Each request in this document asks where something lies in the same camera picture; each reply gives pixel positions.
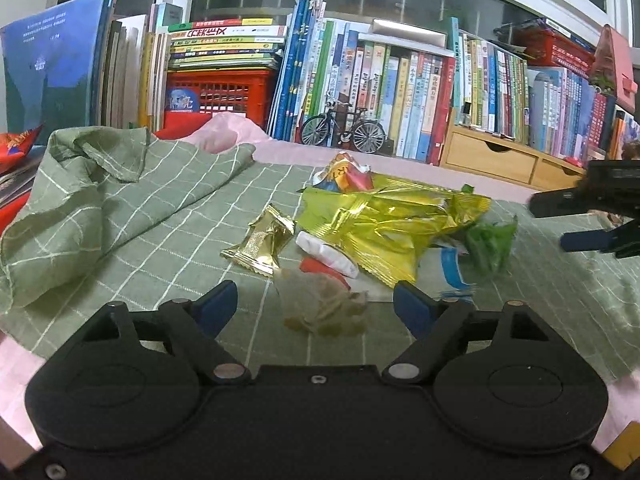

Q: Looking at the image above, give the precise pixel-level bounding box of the red plastic basket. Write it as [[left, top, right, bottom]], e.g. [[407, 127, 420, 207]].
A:
[[165, 69, 278, 128]]

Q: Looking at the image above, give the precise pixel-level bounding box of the stack of flat books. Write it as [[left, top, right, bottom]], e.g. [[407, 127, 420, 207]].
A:
[[167, 17, 288, 71]]

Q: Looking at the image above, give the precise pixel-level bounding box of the miniature bicycle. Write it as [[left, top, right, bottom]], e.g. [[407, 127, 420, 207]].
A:
[[300, 91, 388, 153]]

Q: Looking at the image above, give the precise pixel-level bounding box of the long row of colourful books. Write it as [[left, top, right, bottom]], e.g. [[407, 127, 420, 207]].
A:
[[450, 17, 623, 158]]

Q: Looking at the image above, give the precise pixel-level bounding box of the large blue book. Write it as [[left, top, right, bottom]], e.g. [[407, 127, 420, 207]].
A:
[[0, 0, 118, 133]]

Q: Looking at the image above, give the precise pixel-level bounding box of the white blue wrapper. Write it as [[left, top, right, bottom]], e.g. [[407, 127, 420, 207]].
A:
[[417, 245, 478, 306]]

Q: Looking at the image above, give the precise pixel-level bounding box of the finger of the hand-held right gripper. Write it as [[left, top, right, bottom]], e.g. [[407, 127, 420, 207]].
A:
[[529, 159, 640, 220], [560, 219, 640, 260]]

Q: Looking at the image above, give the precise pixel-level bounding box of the green checkered cloth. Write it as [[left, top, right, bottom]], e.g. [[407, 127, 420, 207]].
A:
[[0, 125, 640, 386]]

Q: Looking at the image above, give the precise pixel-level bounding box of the red white wrapper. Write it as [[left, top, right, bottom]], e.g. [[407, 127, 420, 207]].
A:
[[295, 230, 361, 291]]

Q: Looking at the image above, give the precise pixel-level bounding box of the pink cloth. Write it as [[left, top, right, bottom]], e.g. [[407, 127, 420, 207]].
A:
[[0, 112, 640, 461]]

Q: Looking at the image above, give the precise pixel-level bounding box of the brown paper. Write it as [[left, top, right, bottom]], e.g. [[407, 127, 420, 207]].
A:
[[274, 267, 369, 337]]

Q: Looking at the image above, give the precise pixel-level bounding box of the row of pale upright books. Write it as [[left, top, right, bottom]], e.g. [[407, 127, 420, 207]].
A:
[[102, 2, 171, 131]]

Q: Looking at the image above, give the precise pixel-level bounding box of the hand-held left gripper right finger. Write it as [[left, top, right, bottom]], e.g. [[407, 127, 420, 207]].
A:
[[382, 282, 588, 386]]

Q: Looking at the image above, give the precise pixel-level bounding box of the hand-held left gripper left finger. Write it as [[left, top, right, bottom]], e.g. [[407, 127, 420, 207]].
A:
[[47, 280, 251, 386]]

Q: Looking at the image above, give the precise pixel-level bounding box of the small gold snack packet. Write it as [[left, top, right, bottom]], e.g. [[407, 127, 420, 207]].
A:
[[220, 203, 297, 277]]

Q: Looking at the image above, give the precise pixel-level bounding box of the white flat box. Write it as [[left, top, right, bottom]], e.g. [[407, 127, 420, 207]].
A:
[[371, 19, 448, 47]]

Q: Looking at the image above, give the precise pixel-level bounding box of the wooden drawer organizer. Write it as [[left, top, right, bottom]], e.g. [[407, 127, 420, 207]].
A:
[[440, 110, 591, 191]]

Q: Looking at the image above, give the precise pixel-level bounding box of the row of children's books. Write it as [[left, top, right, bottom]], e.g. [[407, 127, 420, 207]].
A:
[[320, 19, 458, 163]]

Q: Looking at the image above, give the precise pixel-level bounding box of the yellow plastic piece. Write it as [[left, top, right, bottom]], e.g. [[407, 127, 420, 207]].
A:
[[604, 422, 640, 471]]

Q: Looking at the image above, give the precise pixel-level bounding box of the red cloth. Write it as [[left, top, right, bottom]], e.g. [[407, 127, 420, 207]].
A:
[[154, 110, 213, 141]]

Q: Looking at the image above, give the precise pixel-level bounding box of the blue round card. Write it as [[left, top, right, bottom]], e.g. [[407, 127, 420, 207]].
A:
[[166, 87, 201, 113]]

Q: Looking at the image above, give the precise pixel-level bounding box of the pink house model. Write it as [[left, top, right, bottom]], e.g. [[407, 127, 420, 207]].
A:
[[587, 24, 640, 106]]

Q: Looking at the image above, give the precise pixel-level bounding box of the green white plastic wrapper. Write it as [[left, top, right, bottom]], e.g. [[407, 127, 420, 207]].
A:
[[465, 215, 519, 277]]

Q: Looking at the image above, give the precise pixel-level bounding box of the colourful torn snack packet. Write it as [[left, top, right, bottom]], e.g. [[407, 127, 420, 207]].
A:
[[307, 151, 373, 195]]

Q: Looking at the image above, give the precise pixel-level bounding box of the red printed paper bag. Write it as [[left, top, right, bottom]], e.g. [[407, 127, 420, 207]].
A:
[[0, 127, 43, 176]]

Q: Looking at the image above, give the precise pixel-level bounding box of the large gold foil wrapper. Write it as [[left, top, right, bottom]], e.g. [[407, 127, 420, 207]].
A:
[[298, 172, 493, 288]]

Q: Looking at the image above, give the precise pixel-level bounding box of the row of thin blue books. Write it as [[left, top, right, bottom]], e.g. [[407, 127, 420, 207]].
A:
[[267, 0, 326, 142]]

